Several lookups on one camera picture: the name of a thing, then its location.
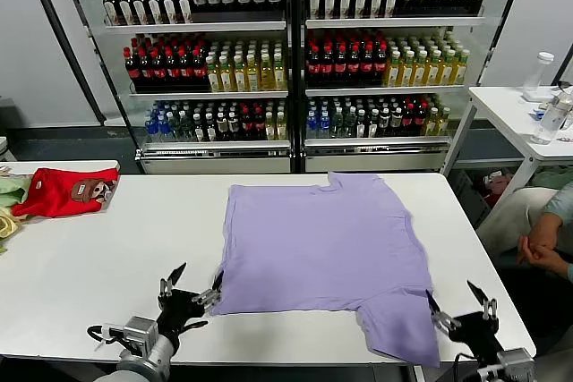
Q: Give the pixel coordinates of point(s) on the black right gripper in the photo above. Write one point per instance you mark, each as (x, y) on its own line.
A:
(476, 335)

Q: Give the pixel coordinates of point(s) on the pale yellow garment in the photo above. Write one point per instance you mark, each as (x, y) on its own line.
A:
(9, 223)

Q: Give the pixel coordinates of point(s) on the white side table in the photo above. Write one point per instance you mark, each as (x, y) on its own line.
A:
(501, 104)

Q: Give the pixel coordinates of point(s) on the red garment in crate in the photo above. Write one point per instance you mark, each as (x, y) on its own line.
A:
(494, 187)

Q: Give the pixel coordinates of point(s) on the clear plastic water bottle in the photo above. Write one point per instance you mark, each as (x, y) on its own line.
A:
(547, 124)

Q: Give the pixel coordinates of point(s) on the black storage crate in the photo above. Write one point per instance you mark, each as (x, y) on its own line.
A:
(467, 196)

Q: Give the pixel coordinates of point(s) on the black diagonal pole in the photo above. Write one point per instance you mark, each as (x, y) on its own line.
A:
(89, 95)
(562, 71)

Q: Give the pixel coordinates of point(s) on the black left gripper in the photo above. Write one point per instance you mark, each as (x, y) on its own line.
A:
(179, 310)

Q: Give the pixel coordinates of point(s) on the shelf with bottles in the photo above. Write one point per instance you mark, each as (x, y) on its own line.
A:
(394, 22)

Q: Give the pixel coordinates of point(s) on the small white table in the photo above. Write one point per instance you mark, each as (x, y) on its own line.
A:
(67, 167)

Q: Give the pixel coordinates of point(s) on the teal shirt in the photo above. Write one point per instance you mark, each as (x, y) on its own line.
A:
(561, 207)

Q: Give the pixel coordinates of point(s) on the red cap cola bottle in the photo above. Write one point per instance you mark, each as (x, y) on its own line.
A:
(198, 70)
(185, 70)
(408, 121)
(421, 120)
(172, 70)
(367, 66)
(246, 124)
(327, 66)
(313, 66)
(353, 66)
(259, 124)
(340, 66)
(145, 70)
(159, 70)
(380, 66)
(133, 70)

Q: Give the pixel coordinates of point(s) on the yellow tea bottle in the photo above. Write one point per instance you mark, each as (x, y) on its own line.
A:
(214, 78)
(395, 72)
(408, 71)
(433, 70)
(447, 70)
(432, 122)
(421, 71)
(279, 74)
(444, 121)
(253, 76)
(266, 75)
(270, 128)
(281, 127)
(227, 78)
(240, 77)
(461, 69)

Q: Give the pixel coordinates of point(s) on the person's right hand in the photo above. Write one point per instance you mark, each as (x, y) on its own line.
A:
(530, 248)

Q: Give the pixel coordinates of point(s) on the white flat box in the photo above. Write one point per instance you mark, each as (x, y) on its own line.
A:
(539, 95)

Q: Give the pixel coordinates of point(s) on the purple T-shirt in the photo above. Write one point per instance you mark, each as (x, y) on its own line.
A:
(313, 243)

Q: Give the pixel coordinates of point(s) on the clear green water bottle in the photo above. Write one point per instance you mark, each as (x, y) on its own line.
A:
(350, 124)
(175, 128)
(338, 124)
(186, 128)

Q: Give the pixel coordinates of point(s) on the person's left forearm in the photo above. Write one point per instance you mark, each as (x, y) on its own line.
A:
(563, 263)

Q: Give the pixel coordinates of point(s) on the red T-shirt bear print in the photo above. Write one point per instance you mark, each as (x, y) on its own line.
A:
(53, 196)

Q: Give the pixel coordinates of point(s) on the blue water bottle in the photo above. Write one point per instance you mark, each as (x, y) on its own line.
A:
(163, 128)
(312, 124)
(152, 129)
(324, 124)

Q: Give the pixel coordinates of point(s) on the person's left hand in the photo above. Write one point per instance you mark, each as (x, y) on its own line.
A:
(545, 260)

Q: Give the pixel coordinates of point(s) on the beige trousers leg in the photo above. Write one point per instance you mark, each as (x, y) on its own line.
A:
(515, 212)

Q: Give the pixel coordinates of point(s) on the green garment pile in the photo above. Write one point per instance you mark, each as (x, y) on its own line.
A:
(548, 178)

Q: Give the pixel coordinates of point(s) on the blue white packet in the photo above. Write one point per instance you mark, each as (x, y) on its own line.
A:
(539, 112)

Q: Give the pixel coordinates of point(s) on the open beverage cooler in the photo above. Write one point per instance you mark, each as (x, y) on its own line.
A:
(197, 26)

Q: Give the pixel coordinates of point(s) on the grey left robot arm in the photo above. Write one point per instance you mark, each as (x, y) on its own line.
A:
(143, 362)

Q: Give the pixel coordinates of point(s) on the tall clear bottle white cap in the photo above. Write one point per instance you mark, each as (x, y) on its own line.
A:
(539, 71)

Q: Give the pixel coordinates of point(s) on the light green garment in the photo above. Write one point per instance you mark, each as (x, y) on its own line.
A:
(11, 189)

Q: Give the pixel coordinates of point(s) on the person's right forearm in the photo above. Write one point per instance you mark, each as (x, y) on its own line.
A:
(544, 227)

